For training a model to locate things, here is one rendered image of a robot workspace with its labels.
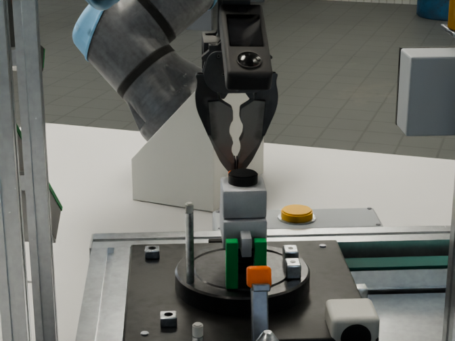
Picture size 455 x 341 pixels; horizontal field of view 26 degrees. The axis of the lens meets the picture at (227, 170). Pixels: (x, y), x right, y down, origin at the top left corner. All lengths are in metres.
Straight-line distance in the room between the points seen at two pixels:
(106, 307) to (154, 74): 0.60
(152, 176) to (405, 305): 0.58
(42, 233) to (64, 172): 0.80
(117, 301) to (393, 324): 0.30
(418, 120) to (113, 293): 0.38
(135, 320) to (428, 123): 0.34
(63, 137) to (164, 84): 0.46
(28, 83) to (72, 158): 0.91
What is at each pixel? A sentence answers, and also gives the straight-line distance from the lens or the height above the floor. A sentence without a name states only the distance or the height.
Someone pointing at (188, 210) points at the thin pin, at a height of 1.07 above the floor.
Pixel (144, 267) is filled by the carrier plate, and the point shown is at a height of 0.97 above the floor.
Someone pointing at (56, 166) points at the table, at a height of 0.86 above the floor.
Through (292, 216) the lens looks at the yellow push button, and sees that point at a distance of 1.23.
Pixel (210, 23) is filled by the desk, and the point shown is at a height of 0.06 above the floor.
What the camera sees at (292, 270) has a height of 1.00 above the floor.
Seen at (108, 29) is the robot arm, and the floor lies 1.13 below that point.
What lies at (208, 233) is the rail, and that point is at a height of 0.96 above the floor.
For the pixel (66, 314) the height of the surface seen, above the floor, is 0.86.
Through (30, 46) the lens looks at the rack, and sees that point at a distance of 0.91.
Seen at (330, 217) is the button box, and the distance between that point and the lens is 1.25.
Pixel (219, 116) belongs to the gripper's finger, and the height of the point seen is 1.13.
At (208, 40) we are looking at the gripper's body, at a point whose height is 1.20.
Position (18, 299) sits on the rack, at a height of 1.07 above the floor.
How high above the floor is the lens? 1.41
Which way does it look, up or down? 19 degrees down
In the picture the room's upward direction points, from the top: straight up
